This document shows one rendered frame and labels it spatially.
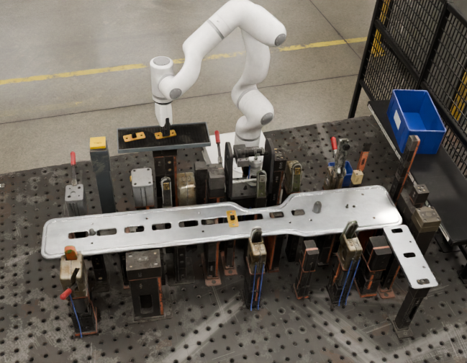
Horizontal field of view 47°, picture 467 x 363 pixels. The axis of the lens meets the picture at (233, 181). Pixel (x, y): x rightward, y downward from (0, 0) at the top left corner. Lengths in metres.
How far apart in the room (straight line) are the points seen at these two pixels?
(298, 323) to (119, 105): 2.67
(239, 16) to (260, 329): 1.18
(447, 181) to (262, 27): 1.01
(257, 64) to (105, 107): 2.30
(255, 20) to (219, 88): 2.48
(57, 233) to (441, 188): 1.53
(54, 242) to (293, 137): 1.46
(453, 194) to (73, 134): 2.74
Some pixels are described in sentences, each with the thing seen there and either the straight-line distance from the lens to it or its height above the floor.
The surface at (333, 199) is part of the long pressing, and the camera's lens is 2.22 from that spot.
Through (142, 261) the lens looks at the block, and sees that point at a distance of 1.93.
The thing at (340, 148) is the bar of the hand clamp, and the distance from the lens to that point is 2.17.
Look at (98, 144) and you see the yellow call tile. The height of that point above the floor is 1.16.
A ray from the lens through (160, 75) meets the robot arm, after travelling 1.98.
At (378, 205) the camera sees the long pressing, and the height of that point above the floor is 1.00.
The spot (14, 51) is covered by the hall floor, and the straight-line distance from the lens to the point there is 5.21.
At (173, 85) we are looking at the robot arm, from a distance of 1.94.
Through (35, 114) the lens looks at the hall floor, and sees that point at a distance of 4.39.
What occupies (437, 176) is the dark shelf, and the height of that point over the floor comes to 1.03.
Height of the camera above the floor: 2.55
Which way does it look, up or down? 44 degrees down
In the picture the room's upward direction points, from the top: 4 degrees clockwise
